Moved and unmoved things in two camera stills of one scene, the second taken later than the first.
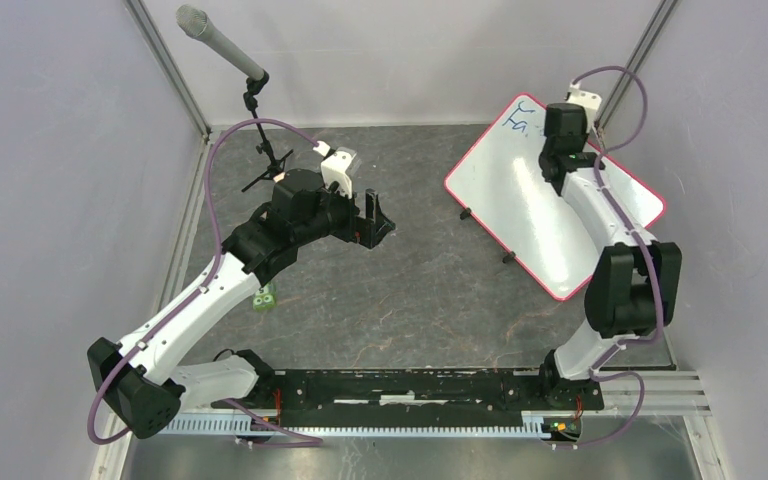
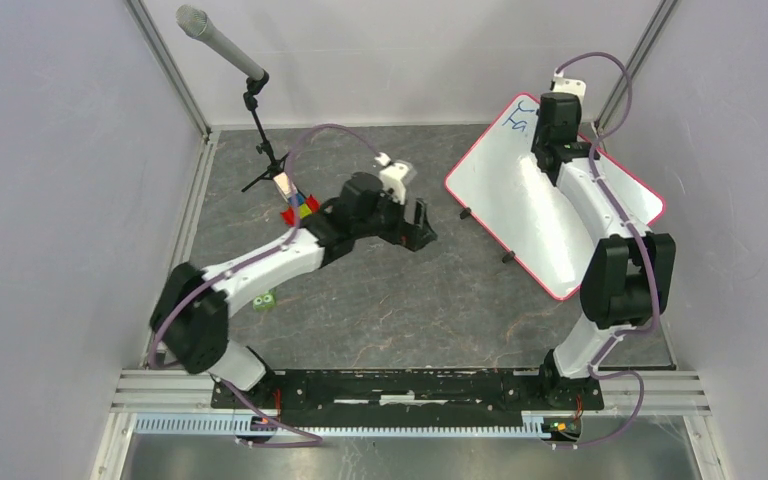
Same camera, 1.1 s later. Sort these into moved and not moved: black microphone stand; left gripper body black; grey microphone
Moved: left gripper body black
Not moved: black microphone stand; grey microphone
